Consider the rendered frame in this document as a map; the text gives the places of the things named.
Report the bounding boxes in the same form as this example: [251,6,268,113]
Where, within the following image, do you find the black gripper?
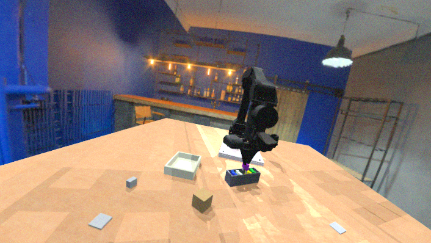
[223,120,262,165]

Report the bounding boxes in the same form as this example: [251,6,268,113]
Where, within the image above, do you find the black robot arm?
[228,67,279,152]

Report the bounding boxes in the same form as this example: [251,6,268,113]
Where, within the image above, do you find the tan cube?
[191,188,213,213]

